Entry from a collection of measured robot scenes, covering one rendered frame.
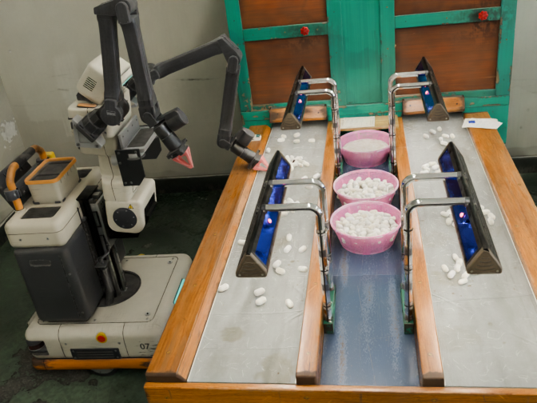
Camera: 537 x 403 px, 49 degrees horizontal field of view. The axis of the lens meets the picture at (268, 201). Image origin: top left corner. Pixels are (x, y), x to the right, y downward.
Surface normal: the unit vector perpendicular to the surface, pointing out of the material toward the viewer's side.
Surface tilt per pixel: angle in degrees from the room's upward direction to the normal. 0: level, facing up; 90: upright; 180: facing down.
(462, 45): 90
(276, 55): 90
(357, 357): 0
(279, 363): 0
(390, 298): 0
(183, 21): 90
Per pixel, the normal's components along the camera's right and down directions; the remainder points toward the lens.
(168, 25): -0.11, 0.49
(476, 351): -0.11, -0.87
